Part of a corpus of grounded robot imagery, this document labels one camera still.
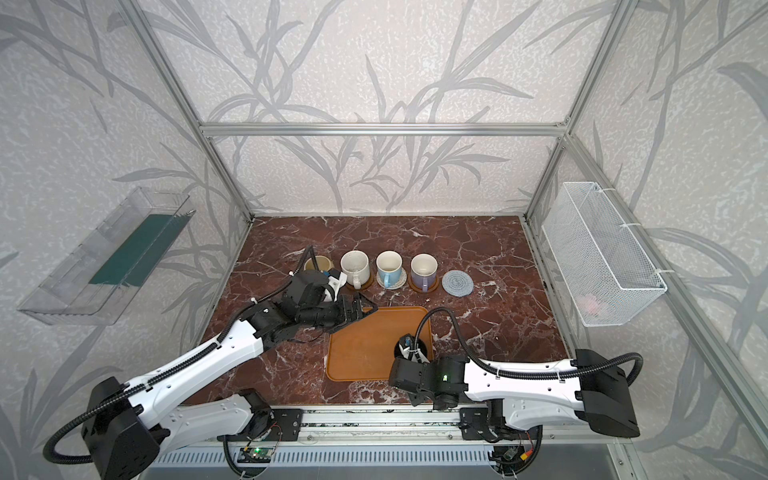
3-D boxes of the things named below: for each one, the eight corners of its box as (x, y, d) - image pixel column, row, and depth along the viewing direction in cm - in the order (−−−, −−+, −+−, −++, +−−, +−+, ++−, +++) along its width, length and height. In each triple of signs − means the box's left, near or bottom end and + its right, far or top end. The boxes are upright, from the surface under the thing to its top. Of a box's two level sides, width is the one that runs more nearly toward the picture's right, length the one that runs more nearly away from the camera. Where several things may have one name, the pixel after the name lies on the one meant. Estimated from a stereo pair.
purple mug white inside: (411, 297, 99) (411, 283, 92) (410, 268, 106) (411, 253, 99) (437, 297, 99) (440, 283, 92) (435, 268, 106) (437, 253, 99)
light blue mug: (386, 298, 99) (384, 280, 91) (375, 273, 106) (373, 254, 97) (408, 290, 101) (409, 272, 93) (396, 266, 108) (396, 247, 99)
